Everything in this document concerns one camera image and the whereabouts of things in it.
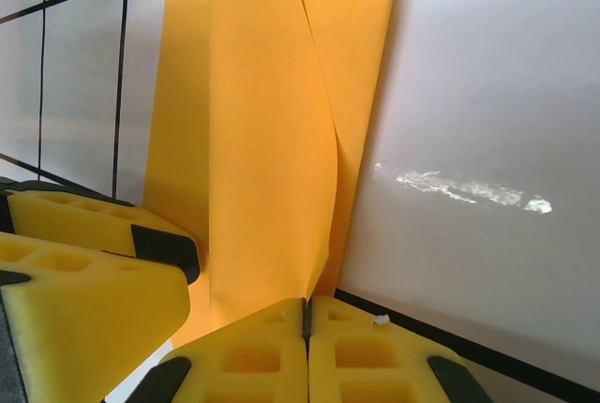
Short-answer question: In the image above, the orange paper sheet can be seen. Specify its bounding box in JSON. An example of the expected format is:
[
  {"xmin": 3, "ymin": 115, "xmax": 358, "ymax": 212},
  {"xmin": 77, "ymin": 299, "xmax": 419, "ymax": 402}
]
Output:
[{"xmin": 142, "ymin": 0, "xmax": 398, "ymax": 352}]

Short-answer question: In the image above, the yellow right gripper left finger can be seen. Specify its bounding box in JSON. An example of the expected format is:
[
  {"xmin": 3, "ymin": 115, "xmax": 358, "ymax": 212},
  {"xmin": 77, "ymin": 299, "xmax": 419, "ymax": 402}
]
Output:
[{"xmin": 105, "ymin": 298, "xmax": 309, "ymax": 403}]

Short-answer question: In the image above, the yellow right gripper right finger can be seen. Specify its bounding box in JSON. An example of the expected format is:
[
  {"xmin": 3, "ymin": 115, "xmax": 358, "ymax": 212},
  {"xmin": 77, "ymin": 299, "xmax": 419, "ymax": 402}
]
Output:
[{"xmin": 307, "ymin": 294, "xmax": 493, "ymax": 403}]

